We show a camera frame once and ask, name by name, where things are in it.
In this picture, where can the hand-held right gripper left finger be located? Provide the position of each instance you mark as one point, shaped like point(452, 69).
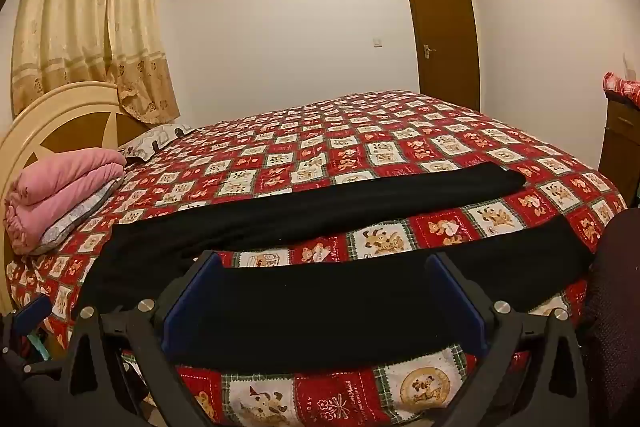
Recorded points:
point(185, 307)

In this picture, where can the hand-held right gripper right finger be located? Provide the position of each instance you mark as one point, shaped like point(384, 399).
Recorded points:
point(462, 307)

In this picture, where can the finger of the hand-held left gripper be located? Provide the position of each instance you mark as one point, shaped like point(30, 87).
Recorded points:
point(31, 312)

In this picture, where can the black pants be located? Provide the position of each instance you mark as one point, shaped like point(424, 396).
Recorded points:
point(320, 207)

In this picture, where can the pink folded quilt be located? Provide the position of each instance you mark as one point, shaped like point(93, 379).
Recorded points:
point(55, 187)

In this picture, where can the dark maroon cloth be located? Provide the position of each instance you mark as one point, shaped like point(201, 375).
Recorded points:
point(617, 297)

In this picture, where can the patterned white pillow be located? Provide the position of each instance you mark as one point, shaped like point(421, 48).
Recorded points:
point(150, 142)

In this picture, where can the red printed bedspread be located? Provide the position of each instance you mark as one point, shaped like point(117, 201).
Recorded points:
point(350, 142)

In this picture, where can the cream wooden headboard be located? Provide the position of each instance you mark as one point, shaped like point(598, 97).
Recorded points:
point(65, 107)

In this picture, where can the wooden dresser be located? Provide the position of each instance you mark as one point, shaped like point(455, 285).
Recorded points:
point(620, 147)

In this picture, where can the red plaid cloth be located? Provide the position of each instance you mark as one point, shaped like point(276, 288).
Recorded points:
point(622, 86)

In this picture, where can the brown wooden door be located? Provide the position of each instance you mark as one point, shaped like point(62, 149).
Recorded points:
point(440, 17)

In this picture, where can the beige patterned curtain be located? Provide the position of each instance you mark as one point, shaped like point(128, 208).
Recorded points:
point(75, 7)

